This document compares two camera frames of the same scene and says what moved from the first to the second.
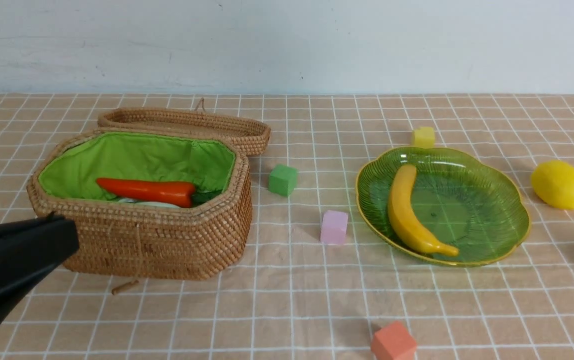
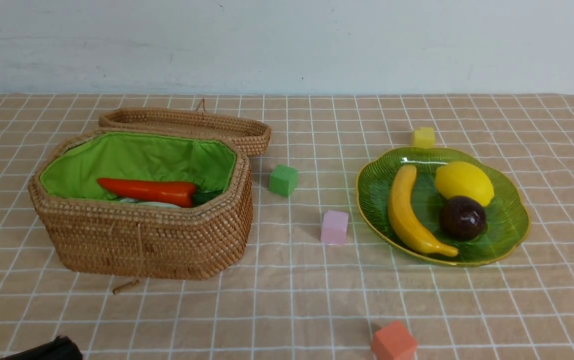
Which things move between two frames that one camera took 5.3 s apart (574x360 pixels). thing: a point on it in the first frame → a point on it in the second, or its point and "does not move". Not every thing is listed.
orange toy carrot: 174,194 does not move
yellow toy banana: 404,220 does not move
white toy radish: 150,204 does not move
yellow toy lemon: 560,184 → 455,179
